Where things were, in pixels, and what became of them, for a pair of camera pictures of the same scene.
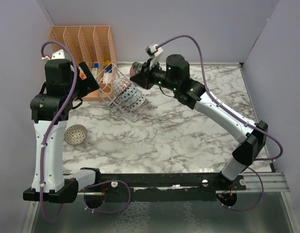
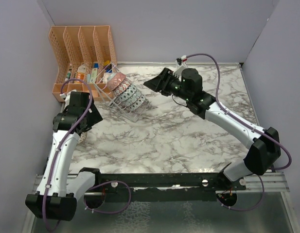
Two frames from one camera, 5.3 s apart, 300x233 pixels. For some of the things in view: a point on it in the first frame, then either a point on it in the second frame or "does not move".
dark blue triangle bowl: [128, 92] does not move
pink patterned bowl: [136, 104] does not move
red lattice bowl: [120, 84] does not move
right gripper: [143, 78] to [160, 83]
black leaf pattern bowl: [137, 67] to [115, 80]
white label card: [106, 77] does not move
